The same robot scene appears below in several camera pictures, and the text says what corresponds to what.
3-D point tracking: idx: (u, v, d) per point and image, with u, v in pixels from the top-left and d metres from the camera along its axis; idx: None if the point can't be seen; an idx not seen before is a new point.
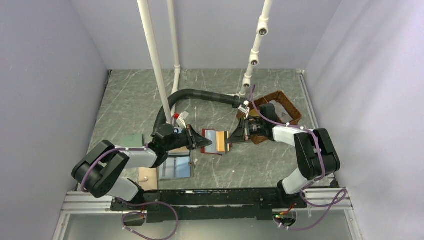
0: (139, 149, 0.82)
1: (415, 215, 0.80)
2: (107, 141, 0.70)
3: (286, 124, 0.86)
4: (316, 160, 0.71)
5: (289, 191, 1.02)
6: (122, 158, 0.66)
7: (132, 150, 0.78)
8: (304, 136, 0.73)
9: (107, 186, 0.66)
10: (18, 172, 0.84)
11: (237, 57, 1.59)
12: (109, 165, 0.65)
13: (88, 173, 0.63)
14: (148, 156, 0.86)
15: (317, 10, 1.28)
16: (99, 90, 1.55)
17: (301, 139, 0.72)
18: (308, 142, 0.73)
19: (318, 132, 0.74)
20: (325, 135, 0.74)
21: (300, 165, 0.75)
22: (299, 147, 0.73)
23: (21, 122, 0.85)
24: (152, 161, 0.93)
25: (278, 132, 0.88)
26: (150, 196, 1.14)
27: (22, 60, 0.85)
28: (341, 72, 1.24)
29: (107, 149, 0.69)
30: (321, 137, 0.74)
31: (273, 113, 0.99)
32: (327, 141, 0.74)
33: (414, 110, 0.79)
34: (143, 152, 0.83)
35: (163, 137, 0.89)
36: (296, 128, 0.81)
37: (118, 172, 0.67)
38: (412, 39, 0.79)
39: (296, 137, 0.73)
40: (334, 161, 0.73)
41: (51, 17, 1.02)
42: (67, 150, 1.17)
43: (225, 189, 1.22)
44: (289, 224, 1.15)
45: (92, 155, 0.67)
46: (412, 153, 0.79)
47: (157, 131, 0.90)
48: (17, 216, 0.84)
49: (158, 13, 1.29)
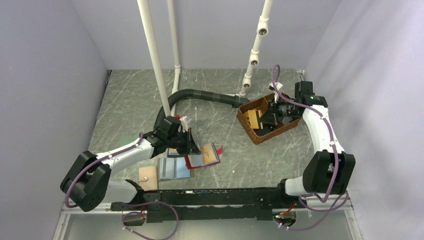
0: (127, 149, 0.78)
1: (415, 216, 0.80)
2: (88, 152, 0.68)
3: (322, 117, 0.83)
4: (324, 182, 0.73)
5: (289, 192, 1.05)
6: (103, 172, 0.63)
7: (118, 154, 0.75)
8: (327, 159, 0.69)
9: (96, 198, 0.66)
10: (18, 172, 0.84)
11: (237, 57, 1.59)
12: (93, 176, 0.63)
13: (70, 188, 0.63)
14: (140, 151, 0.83)
15: (317, 10, 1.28)
16: (99, 90, 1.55)
17: (321, 159, 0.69)
18: (326, 166, 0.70)
19: (345, 160, 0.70)
20: (350, 166, 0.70)
21: (306, 176, 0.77)
22: (315, 165, 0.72)
23: (21, 122, 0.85)
24: (150, 150, 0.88)
25: (309, 116, 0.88)
26: (150, 196, 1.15)
27: (22, 60, 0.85)
28: (342, 72, 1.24)
29: (89, 161, 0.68)
30: (343, 165, 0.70)
31: (309, 89, 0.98)
32: (347, 172, 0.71)
33: (414, 110, 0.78)
34: (133, 150, 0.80)
35: (171, 124, 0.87)
36: (329, 137, 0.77)
37: (103, 184, 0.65)
38: (412, 40, 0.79)
39: (317, 154, 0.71)
40: (339, 190, 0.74)
41: (51, 17, 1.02)
42: (67, 150, 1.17)
43: (225, 189, 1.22)
44: (289, 224, 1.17)
45: (74, 169, 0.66)
46: (412, 153, 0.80)
47: (165, 119, 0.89)
48: (16, 216, 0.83)
49: (158, 13, 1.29)
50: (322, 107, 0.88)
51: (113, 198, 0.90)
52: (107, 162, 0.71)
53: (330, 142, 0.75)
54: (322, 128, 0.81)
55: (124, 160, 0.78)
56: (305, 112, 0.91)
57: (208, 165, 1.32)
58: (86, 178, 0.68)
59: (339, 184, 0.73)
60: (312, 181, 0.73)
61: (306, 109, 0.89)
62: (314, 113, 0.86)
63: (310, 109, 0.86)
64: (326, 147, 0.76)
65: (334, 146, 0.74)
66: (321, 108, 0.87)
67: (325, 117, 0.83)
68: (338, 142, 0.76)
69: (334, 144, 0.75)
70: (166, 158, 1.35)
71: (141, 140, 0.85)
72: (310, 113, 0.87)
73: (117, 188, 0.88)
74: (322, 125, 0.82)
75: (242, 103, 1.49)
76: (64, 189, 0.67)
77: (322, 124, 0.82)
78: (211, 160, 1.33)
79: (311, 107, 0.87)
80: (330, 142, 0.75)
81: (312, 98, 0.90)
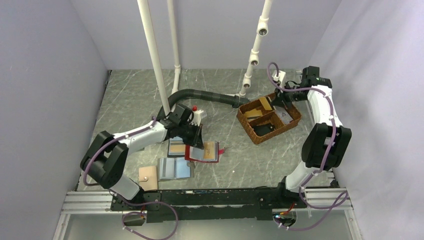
0: (143, 130, 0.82)
1: (416, 215, 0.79)
2: (106, 133, 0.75)
3: (326, 95, 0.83)
4: (320, 153, 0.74)
5: (289, 187, 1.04)
6: (121, 150, 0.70)
7: (134, 134, 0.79)
8: (324, 130, 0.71)
9: (114, 176, 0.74)
10: (18, 172, 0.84)
11: (237, 57, 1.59)
12: (111, 155, 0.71)
13: (89, 166, 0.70)
14: (154, 133, 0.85)
15: (317, 10, 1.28)
16: (99, 90, 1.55)
17: (318, 130, 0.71)
18: (322, 138, 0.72)
19: (341, 133, 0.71)
20: (346, 139, 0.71)
21: (304, 150, 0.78)
22: (312, 137, 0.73)
23: (21, 122, 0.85)
24: (164, 132, 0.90)
25: (313, 96, 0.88)
26: (150, 196, 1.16)
27: (21, 60, 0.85)
28: (342, 72, 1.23)
29: (106, 140, 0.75)
30: (340, 138, 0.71)
31: (315, 73, 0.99)
32: (343, 145, 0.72)
33: (414, 110, 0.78)
34: (148, 132, 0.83)
35: (184, 109, 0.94)
36: (330, 112, 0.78)
37: (120, 163, 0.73)
38: (411, 40, 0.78)
39: (315, 125, 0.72)
40: (336, 162, 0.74)
41: (50, 17, 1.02)
42: (67, 150, 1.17)
43: (225, 190, 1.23)
44: (289, 224, 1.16)
45: (92, 148, 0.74)
46: (411, 153, 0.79)
47: (179, 105, 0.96)
48: (17, 217, 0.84)
49: (158, 13, 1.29)
50: (326, 87, 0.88)
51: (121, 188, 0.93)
52: (124, 141, 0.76)
53: (329, 117, 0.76)
54: (323, 104, 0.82)
55: (140, 140, 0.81)
56: (309, 95, 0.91)
57: (207, 162, 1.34)
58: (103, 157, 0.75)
59: (335, 156, 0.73)
60: (308, 153, 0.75)
61: (312, 90, 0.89)
62: (317, 93, 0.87)
63: (313, 89, 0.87)
64: (324, 120, 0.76)
65: (332, 120, 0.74)
66: (325, 88, 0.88)
67: (328, 96, 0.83)
68: (337, 118, 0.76)
69: (332, 119, 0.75)
70: (166, 158, 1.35)
71: (155, 123, 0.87)
72: (314, 94, 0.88)
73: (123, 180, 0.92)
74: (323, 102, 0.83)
75: (242, 103, 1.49)
76: (84, 167, 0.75)
77: (323, 101, 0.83)
78: (210, 158, 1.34)
79: (316, 88, 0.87)
80: (330, 117, 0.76)
81: (318, 80, 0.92)
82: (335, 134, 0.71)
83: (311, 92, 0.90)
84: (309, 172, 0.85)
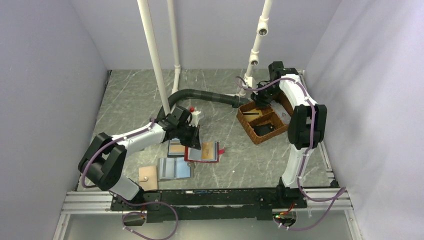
0: (141, 132, 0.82)
1: (415, 215, 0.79)
2: (103, 134, 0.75)
3: (294, 81, 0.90)
4: (306, 133, 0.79)
5: (287, 183, 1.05)
6: (119, 152, 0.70)
7: (132, 136, 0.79)
8: (303, 111, 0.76)
9: (112, 178, 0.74)
10: (18, 172, 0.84)
11: (237, 57, 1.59)
12: (109, 157, 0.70)
13: (87, 168, 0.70)
14: (152, 135, 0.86)
15: (317, 10, 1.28)
16: (99, 90, 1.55)
17: (299, 113, 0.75)
18: (304, 117, 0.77)
19: (319, 110, 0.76)
20: (324, 115, 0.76)
21: (290, 134, 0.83)
22: (296, 120, 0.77)
23: (21, 122, 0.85)
24: (162, 134, 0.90)
25: (284, 84, 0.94)
26: (150, 196, 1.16)
27: (21, 60, 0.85)
28: (341, 72, 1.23)
29: (105, 142, 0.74)
30: (319, 114, 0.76)
31: (280, 66, 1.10)
32: (322, 120, 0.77)
33: (414, 110, 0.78)
34: (146, 133, 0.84)
35: (183, 110, 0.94)
36: (303, 95, 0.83)
37: (119, 165, 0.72)
38: (412, 40, 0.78)
39: (295, 108, 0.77)
40: (320, 136, 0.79)
41: (50, 17, 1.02)
42: (67, 150, 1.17)
43: (225, 189, 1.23)
44: (289, 224, 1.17)
45: (91, 149, 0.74)
46: (412, 152, 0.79)
47: (178, 106, 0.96)
48: (17, 216, 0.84)
49: (158, 13, 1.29)
50: (293, 74, 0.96)
51: (120, 188, 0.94)
52: (122, 143, 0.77)
53: (304, 98, 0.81)
54: (296, 89, 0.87)
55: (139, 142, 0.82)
56: (281, 85, 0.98)
57: (206, 162, 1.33)
58: (101, 158, 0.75)
59: (318, 131, 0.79)
60: (295, 135, 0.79)
61: (282, 80, 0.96)
62: (287, 81, 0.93)
63: (283, 79, 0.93)
64: (301, 102, 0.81)
65: (308, 100, 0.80)
66: (293, 76, 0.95)
67: (298, 81, 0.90)
68: (312, 98, 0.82)
69: (308, 99, 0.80)
70: (166, 158, 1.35)
71: (153, 125, 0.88)
72: (285, 83, 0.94)
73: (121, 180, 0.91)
74: (295, 87, 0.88)
75: (242, 103, 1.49)
76: (82, 169, 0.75)
77: (295, 86, 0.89)
78: (209, 158, 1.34)
79: (284, 77, 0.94)
80: (305, 98, 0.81)
81: (285, 70, 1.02)
82: (313, 112, 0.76)
83: (281, 82, 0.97)
84: (301, 155, 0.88)
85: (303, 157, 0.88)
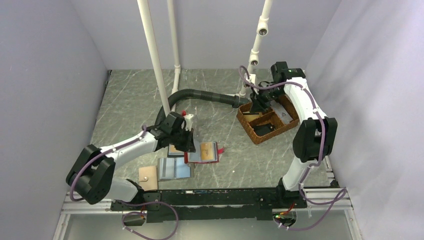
0: (132, 141, 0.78)
1: (415, 215, 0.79)
2: (92, 146, 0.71)
3: (302, 88, 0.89)
4: (313, 147, 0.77)
5: (288, 187, 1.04)
6: (107, 165, 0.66)
7: (122, 147, 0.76)
8: (312, 126, 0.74)
9: (101, 192, 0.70)
10: (18, 172, 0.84)
11: (237, 57, 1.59)
12: (98, 171, 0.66)
13: (75, 182, 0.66)
14: (144, 145, 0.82)
15: (317, 10, 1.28)
16: (99, 90, 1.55)
17: (308, 127, 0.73)
18: (312, 132, 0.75)
19: (329, 124, 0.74)
20: (334, 129, 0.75)
21: (297, 147, 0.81)
22: (303, 133, 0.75)
23: (21, 121, 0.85)
24: (155, 143, 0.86)
25: (291, 90, 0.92)
26: (150, 196, 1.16)
27: (22, 60, 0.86)
28: (341, 73, 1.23)
29: (93, 154, 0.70)
30: (328, 128, 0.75)
31: (284, 66, 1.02)
32: (332, 134, 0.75)
33: (414, 110, 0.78)
34: (137, 143, 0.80)
35: (177, 117, 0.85)
36: (312, 106, 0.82)
37: (108, 177, 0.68)
38: (412, 40, 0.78)
39: (304, 122, 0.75)
40: (328, 151, 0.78)
41: (50, 17, 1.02)
42: (67, 150, 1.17)
43: (225, 190, 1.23)
44: (289, 224, 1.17)
45: (78, 161, 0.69)
46: (411, 152, 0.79)
47: (170, 112, 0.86)
48: (17, 216, 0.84)
49: (158, 13, 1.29)
50: (300, 79, 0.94)
51: (118, 194, 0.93)
52: (112, 154, 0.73)
53: (313, 110, 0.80)
54: (304, 98, 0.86)
55: (129, 153, 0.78)
56: (286, 89, 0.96)
57: (205, 162, 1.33)
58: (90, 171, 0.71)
59: (326, 146, 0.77)
60: (302, 149, 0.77)
61: (288, 84, 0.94)
62: (294, 87, 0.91)
63: (290, 84, 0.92)
64: (310, 114, 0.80)
65: (317, 113, 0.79)
66: (299, 80, 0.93)
67: (306, 88, 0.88)
68: (320, 109, 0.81)
69: (317, 112, 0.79)
70: (166, 158, 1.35)
71: (145, 134, 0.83)
72: (291, 88, 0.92)
73: (118, 186, 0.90)
74: (303, 96, 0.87)
75: (242, 103, 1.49)
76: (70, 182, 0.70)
77: (303, 94, 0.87)
78: (208, 158, 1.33)
79: (291, 81, 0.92)
80: (313, 110, 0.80)
81: (291, 72, 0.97)
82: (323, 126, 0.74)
83: (286, 85, 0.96)
84: (305, 166, 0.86)
85: (307, 168, 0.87)
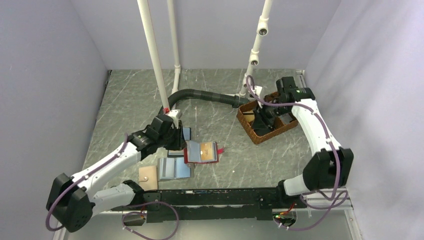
0: (109, 160, 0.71)
1: (414, 215, 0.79)
2: (64, 176, 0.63)
3: (312, 112, 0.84)
4: (326, 179, 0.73)
5: (289, 193, 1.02)
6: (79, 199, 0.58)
7: (98, 170, 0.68)
8: (326, 159, 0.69)
9: (82, 218, 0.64)
10: (18, 172, 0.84)
11: (237, 57, 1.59)
12: (71, 205, 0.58)
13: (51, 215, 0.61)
14: (125, 161, 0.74)
15: (317, 10, 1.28)
16: (99, 90, 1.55)
17: (321, 160, 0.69)
18: (326, 164, 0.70)
19: (344, 157, 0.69)
20: (350, 161, 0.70)
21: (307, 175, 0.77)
22: (316, 165, 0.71)
23: (21, 122, 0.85)
24: (138, 154, 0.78)
25: (300, 113, 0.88)
26: (150, 196, 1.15)
27: (22, 60, 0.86)
28: (341, 73, 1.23)
29: (66, 184, 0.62)
30: (343, 161, 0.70)
31: (292, 85, 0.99)
32: (347, 166, 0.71)
33: (414, 111, 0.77)
34: (117, 160, 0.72)
35: (163, 121, 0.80)
36: (325, 134, 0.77)
37: (84, 208, 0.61)
38: (412, 40, 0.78)
39: (317, 155, 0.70)
40: (341, 182, 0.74)
41: (50, 17, 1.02)
42: (67, 150, 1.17)
43: (225, 189, 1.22)
44: (289, 224, 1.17)
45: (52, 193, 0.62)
46: (411, 152, 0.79)
47: (156, 116, 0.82)
48: (17, 216, 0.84)
49: (158, 13, 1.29)
50: (309, 101, 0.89)
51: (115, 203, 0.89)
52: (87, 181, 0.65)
53: (326, 140, 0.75)
54: (315, 125, 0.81)
55: (109, 174, 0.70)
56: (294, 110, 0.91)
57: (205, 162, 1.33)
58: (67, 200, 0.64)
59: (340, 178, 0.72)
60: (314, 181, 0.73)
61: (296, 106, 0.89)
62: (303, 110, 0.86)
63: (298, 106, 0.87)
64: (323, 144, 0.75)
65: (330, 143, 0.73)
66: (308, 102, 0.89)
67: (316, 112, 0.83)
68: (334, 138, 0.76)
69: (330, 142, 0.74)
70: (166, 158, 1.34)
71: (124, 147, 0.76)
72: (300, 111, 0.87)
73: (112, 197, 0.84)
74: (314, 121, 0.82)
75: (242, 103, 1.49)
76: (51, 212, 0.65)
77: (314, 120, 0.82)
78: (208, 158, 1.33)
79: (300, 103, 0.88)
80: (327, 140, 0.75)
81: (299, 93, 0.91)
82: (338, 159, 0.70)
83: (295, 106, 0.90)
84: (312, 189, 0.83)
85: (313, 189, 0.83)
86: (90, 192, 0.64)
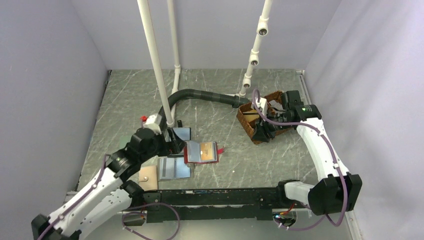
0: (85, 194, 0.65)
1: (414, 216, 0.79)
2: (39, 218, 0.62)
3: (319, 132, 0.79)
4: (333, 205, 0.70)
5: (289, 196, 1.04)
6: None
7: (74, 207, 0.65)
8: (333, 186, 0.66)
9: None
10: (19, 172, 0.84)
11: (237, 57, 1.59)
12: None
13: None
14: (104, 191, 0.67)
15: (317, 10, 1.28)
16: (99, 90, 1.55)
17: (327, 187, 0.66)
18: (332, 190, 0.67)
19: (352, 183, 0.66)
20: (357, 188, 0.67)
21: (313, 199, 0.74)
22: (322, 191, 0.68)
23: (21, 121, 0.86)
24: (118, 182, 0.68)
25: (305, 132, 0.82)
26: (150, 196, 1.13)
27: (22, 60, 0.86)
28: (341, 73, 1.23)
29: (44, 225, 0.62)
30: (351, 187, 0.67)
31: (296, 99, 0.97)
32: (355, 193, 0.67)
33: (414, 111, 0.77)
34: (93, 193, 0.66)
35: (140, 140, 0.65)
36: (332, 158, 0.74)
37: None
38: (412, 41, 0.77)
39: (323, 181, 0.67)
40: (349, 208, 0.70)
41: (50, 17, 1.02)
42: (67, 150, 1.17)
43: (225, 189, 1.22)
44: (289, 224, 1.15)
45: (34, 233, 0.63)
46: (411, 153, 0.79)
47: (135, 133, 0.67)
48: (17, 217, 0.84)
49: (158, 13, 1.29)
50: (316, 120, 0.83)
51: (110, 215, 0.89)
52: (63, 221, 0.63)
53: (334, 165, 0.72)
54: (322, 147, 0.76)
55: (89, 206, 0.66)
56: (299, 128, 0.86)
57: (205, 162, 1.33)
58: None
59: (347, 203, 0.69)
60: (320, 206, 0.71)
61: (302, 125, 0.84)
62: (309, 130, 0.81)
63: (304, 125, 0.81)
64: (330, 170, 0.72)
65: (338, 170, 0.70)
66: (316, 122, 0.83)
67: (323, 134, 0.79)
68: (341, 163, 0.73)
69: (338, 168, 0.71)
70: (166, 158, 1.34)
71: (102, 174, 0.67)
72: (306, 130, 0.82)
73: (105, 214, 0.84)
74: (321, 143, 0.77)
75: (242, 103, 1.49)
76: None
77: (321, 142, 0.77)
78: (208, 158, 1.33)
79: (307, 123, 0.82)
80: (334, 165, 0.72)
81: (305, 110, 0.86)
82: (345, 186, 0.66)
83: (300, 125, 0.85)
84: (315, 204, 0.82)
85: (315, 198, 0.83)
86: (68, 230, 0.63)
